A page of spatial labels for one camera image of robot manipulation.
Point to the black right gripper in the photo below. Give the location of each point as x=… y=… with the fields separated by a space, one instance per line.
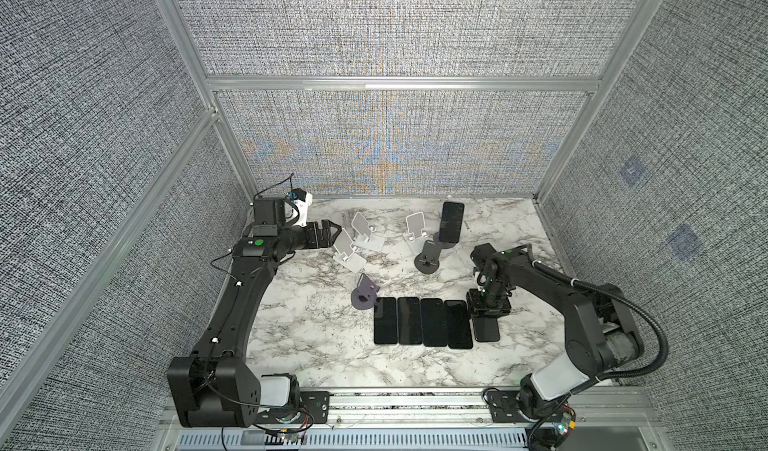
x=474 y=304

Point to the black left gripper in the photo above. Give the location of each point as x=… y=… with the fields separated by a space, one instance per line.
x=314 y=242

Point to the white folding phone stand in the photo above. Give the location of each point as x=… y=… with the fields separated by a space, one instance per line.
x=345 y=253

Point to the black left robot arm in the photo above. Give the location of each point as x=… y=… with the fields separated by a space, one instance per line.
x=213 y=386

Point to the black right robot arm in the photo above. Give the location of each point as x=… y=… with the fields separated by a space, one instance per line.
x=597 y=327

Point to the dark stand back right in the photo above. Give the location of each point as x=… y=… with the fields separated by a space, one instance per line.
x=443 y=244

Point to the dark round phone stand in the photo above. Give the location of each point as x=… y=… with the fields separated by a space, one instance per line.
x=428 y=260

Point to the purple round phone stand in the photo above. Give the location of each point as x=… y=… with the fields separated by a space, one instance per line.
x=365 y=293

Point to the white stand back centre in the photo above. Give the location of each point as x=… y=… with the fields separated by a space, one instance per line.
x=416 y=234

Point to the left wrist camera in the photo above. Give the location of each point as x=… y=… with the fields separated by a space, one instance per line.
x=297 y=207

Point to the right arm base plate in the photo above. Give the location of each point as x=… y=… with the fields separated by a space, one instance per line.
x=504 y=407

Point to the aluminium front rail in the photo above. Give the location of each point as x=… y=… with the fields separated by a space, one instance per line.
x=432 y=418

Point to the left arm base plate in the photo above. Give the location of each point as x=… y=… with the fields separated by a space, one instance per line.
x=307 y=406

